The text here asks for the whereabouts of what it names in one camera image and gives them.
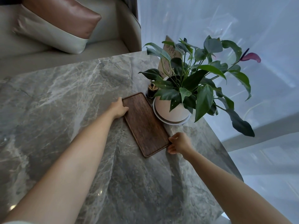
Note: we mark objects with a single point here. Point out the green leafy plant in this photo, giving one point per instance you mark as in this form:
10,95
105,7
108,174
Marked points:
205,74

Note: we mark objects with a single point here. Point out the person's left forearm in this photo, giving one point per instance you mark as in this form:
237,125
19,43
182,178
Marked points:
63,167

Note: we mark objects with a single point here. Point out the white pot saucer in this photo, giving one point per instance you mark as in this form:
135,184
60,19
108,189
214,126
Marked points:
163,119

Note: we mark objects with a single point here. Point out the beige sofa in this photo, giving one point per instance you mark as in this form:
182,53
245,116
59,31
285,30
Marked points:
70,44

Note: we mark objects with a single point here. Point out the person's right thumb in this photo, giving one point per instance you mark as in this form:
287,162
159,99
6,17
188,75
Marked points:
174,137

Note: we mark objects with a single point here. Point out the bundle of wooden toothpicks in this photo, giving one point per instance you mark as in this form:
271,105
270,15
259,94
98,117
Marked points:
153,87

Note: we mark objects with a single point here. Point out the person's left hand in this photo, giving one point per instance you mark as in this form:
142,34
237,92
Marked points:
118,109

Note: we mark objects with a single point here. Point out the tan paper card sign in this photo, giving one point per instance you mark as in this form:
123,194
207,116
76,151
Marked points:
168,60

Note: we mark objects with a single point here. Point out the white round plant pot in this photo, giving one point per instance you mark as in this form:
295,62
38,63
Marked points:
170,109

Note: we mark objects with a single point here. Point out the person's right forearm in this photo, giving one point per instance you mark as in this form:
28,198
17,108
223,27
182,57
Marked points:
230,190

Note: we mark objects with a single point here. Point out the black toothpick holder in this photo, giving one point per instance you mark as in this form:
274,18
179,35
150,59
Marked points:
150,92

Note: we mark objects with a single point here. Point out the brown and cream cushion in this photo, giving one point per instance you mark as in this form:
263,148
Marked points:
58,23

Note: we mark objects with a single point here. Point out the person's left fingers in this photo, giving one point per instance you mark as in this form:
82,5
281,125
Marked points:
123,106

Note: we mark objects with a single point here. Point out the person's right hand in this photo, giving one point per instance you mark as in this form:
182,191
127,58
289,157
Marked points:
180,143

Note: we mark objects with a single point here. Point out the dark wooden tray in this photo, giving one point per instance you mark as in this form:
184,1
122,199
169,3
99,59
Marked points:
144,124

